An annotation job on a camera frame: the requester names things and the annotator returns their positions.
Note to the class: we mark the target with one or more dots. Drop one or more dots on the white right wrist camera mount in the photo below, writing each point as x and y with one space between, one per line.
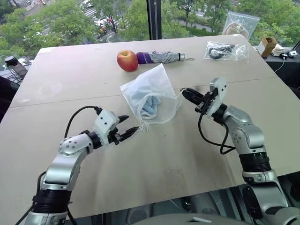
220 91

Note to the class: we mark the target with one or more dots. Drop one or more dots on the small cardboard box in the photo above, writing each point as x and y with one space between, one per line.
267 47

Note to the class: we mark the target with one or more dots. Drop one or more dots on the black round cap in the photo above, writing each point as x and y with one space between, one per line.
11 60

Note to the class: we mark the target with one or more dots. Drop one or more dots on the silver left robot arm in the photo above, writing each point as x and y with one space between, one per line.
63 164

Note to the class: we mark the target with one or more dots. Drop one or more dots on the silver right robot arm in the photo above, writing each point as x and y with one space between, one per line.
255 152

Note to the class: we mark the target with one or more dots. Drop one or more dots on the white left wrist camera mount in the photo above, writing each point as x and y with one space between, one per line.
105 122

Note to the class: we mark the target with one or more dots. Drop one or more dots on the clear bag with black items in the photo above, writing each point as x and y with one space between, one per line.
225 50

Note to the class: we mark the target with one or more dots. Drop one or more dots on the folded silver purple umbrella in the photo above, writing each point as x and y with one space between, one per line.
161 57

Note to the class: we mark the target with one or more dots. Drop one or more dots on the red apple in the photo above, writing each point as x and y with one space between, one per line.
127 61

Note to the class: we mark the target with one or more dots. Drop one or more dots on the black window post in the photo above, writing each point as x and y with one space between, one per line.
154 18

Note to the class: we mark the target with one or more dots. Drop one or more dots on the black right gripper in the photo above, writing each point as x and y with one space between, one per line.
207 104

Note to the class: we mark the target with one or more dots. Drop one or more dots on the clear zip bag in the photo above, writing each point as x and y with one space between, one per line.
241 23

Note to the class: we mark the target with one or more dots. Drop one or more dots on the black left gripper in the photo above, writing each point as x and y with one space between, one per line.
114 137

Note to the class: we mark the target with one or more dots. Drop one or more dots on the white crumpled cloth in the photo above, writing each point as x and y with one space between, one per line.
279 49

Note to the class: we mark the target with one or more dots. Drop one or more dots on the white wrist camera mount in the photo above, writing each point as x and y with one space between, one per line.
220 91
105 122

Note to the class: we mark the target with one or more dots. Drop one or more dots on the light blue cloth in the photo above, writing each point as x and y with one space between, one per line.
151 105

